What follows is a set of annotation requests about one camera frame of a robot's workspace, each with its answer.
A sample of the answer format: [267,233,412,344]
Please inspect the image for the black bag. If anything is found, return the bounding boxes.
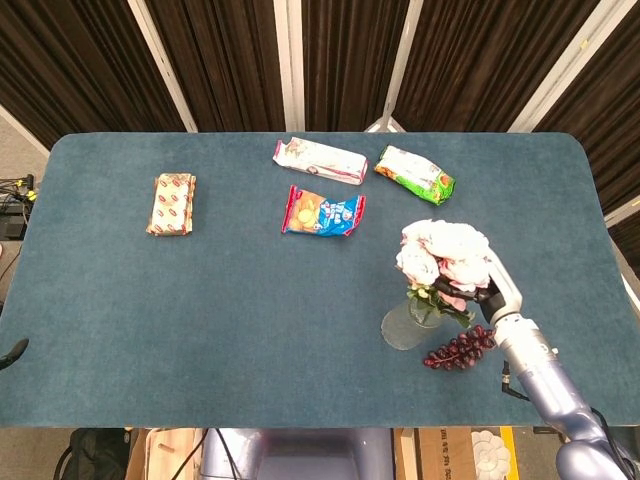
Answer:
[55,428,140,480]

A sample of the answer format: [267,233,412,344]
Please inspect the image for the light wooden crate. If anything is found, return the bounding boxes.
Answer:
[124,428,206,480]

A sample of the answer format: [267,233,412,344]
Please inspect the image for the black equipment with cables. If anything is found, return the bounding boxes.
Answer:
[0,173,39,242]

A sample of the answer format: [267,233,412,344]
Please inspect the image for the white pink snack package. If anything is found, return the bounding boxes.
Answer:
[272,136,369,187]

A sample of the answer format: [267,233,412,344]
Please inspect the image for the brown cardboard box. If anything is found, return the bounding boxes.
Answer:
[393,427,476,480]

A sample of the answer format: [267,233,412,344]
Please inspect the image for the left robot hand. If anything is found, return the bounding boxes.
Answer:
[0,338,30,371]

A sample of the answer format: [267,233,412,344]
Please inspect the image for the blue-green carpeted table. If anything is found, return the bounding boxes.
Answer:
[0,131,640,430]

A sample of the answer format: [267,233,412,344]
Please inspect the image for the purple robot torso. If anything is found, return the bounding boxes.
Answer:
[198,428,397,480]

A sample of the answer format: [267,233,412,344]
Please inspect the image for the purple grape bunch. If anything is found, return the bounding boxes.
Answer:
[423,324,498,371]

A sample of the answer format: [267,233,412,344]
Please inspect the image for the clear plastic cup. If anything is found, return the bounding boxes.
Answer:
[380,294,444,352]

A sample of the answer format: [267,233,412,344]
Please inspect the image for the white frame post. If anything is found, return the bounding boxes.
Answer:
[363,0,425,134]
[273,0,307,133]
[506,0,632,134]
[126,0,199,134]

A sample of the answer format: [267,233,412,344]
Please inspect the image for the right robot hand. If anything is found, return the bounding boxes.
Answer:
[432,249,524,326]

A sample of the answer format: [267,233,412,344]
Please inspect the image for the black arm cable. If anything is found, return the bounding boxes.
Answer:
[501,359,531,402]

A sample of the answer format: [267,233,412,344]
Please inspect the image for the green white snack package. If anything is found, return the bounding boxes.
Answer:
[374,144,457,207]

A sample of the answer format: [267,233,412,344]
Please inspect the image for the dark brown curtain panel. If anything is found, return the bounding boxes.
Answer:
[144,0,292,133]
[393,0,599,133]
[0,0,187,151]
[301,0,416,133]
[534,0,640,261]

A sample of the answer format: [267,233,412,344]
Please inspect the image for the gold red snack package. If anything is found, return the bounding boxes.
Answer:
[145,172,198,238]

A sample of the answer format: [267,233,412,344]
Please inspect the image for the blue orange cracker package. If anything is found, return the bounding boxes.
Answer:
[280,184,367,239]

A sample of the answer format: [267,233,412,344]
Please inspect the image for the pink flower bouquet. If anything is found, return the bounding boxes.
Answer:
[394,218,494,330]

